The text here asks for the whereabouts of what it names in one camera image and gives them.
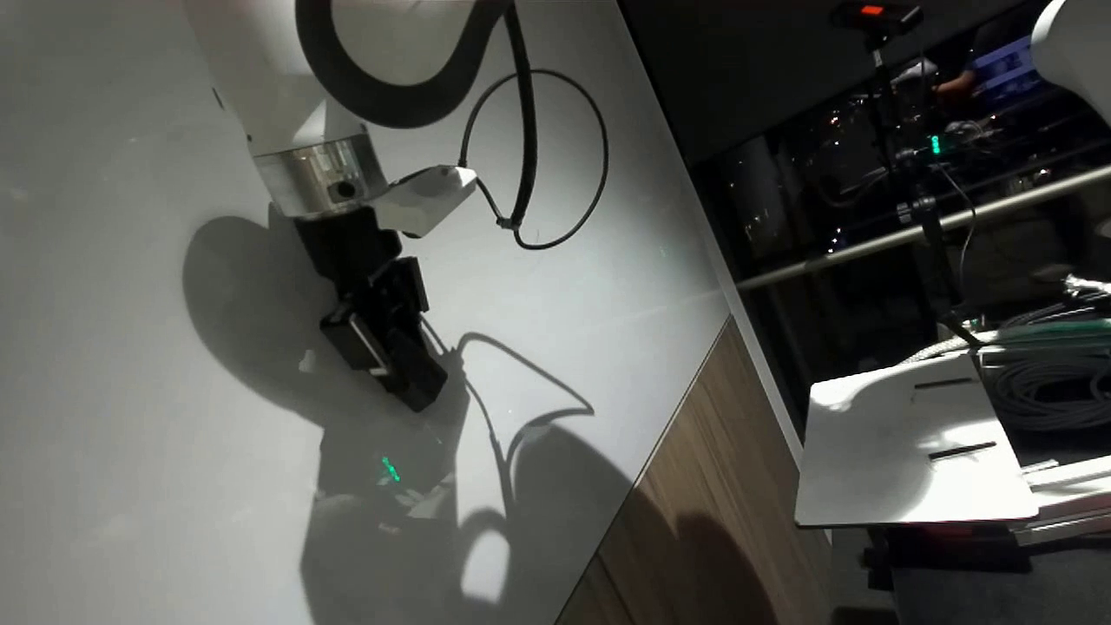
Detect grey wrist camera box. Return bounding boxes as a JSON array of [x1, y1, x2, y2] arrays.
[[373, 163, 481, 242]]

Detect long metal rod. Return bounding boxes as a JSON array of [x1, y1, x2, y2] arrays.
[[733, 163, 1111, 294]]

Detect white slotted platform board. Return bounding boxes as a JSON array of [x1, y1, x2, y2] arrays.
[[790, 342, 1043, 531]]

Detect large grey whiteboard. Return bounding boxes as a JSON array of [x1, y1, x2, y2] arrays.
[[0, 0, 743, 625]]

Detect dark electronics rack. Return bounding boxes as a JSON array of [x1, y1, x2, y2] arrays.
[[619, 0, 1111, 385]]

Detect black whiteboard eraser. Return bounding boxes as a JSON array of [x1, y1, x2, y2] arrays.
[[316, 294, 452, 417]]

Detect stacked white panels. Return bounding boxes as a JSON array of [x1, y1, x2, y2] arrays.
[[1016, 450, 1111, 550]]

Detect black cable coil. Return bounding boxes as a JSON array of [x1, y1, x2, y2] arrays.
[[976, 315, 1111, 441]]

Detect black tripod pole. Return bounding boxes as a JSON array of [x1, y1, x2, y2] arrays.
[[831, 0, 990, 347]]

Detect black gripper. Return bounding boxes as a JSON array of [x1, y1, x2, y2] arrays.
[[289, 205, 435, 349]]

